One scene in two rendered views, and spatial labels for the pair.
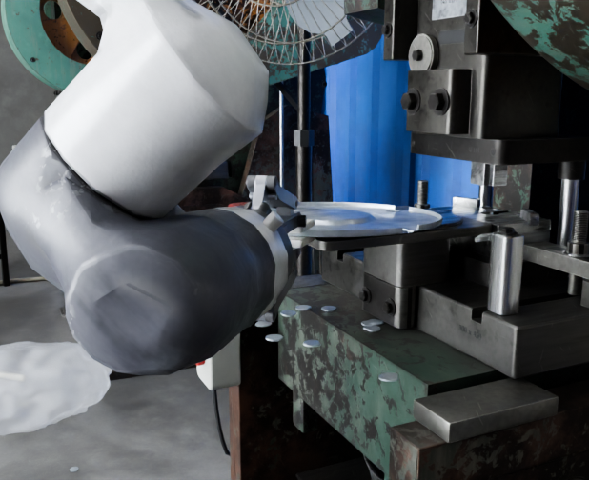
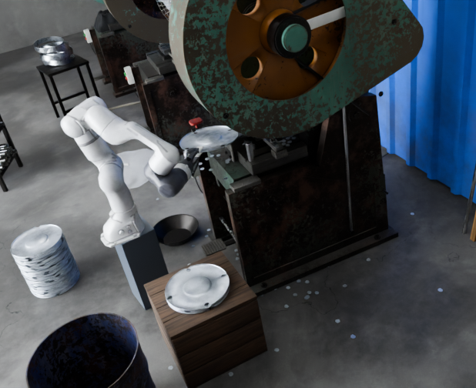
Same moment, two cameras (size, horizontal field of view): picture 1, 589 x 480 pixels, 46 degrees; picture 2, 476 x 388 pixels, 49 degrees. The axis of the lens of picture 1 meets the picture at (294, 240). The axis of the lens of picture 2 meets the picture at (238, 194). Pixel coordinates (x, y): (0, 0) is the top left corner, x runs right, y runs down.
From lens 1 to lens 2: 178 cm
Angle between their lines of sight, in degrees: 22
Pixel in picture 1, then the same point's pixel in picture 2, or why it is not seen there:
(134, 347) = (168, 195)
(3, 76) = not seen: outside the picture
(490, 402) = (245, 182)
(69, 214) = (155, 178)
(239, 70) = (174, 157)
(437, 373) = (236, 175)
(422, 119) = not seen: hidden behind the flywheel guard
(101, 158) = (158, 170)
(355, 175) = not seen: hidden behind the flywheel
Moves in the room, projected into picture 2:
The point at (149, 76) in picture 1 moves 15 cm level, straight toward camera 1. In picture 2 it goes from (162, 161) to (163, 179)
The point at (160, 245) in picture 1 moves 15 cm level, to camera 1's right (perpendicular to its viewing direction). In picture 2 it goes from (168, 182) to (205, 178)
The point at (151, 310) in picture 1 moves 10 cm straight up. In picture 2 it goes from (169, 190) to (162, 169)
